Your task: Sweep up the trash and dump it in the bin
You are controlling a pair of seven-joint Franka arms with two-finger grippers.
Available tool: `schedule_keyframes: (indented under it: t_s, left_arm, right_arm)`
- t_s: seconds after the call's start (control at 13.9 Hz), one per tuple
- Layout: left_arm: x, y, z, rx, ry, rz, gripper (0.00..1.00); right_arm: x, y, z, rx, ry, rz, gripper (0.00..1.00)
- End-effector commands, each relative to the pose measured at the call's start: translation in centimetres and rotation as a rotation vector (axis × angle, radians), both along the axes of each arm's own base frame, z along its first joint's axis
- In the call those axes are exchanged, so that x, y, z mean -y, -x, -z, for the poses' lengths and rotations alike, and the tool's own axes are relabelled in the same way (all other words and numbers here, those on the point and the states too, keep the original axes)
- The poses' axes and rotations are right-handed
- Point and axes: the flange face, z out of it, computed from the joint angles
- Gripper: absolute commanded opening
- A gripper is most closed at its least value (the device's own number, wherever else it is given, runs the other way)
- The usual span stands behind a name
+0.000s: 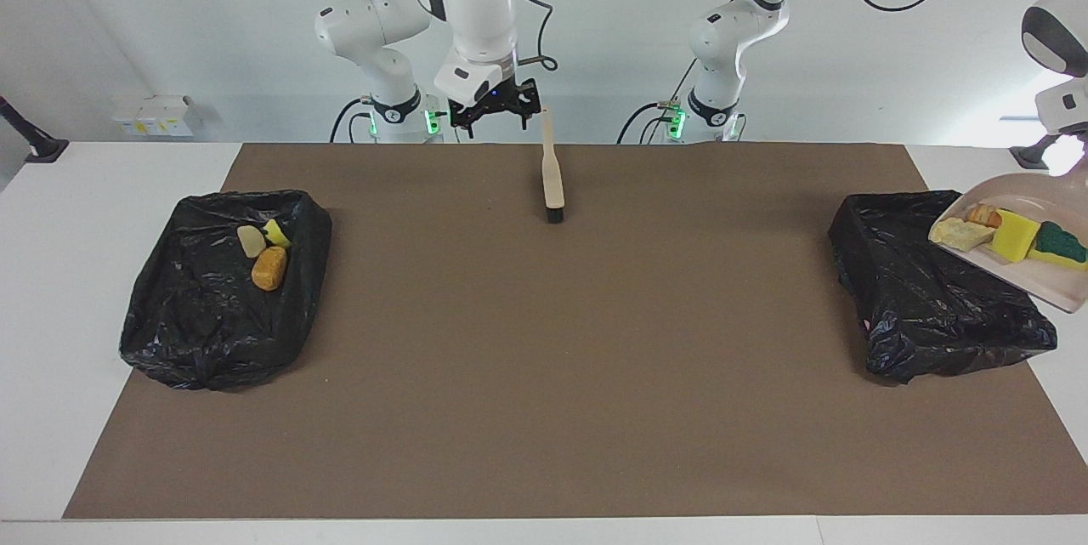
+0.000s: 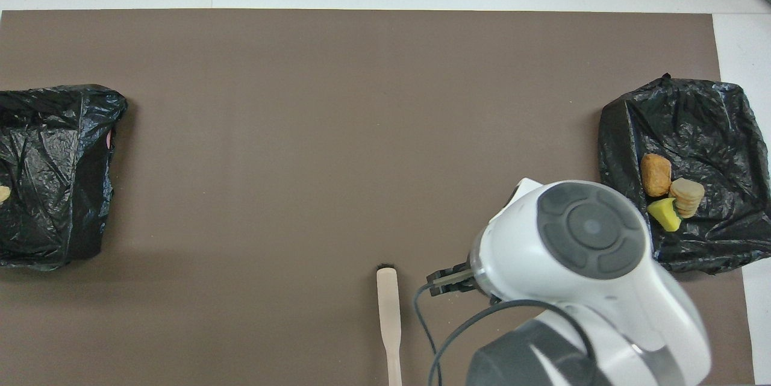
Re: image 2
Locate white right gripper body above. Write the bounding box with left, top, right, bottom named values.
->
left=443, top=261, right=502, bottom=306

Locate yellow sponge wedge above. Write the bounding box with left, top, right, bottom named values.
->
left=648, top=198, right=682, bottom=233

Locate orange-brown sponge lump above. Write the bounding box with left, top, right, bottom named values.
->
left=640, top=154, right=672, bottom=197

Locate beige layered sponge chunk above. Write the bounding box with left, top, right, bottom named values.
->
left=670, top=178, right=705, bottom=219

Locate black bag-lined bin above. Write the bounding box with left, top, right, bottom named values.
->
left=598, top=73, right=771, bottom=276
left=0, top=84, right=128, bottom=271

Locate brown table mat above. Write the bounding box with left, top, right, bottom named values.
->
left=0, top=10, right=755, bottom=386

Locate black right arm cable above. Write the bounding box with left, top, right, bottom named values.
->
left=413, top=281, right=598, bottom=386

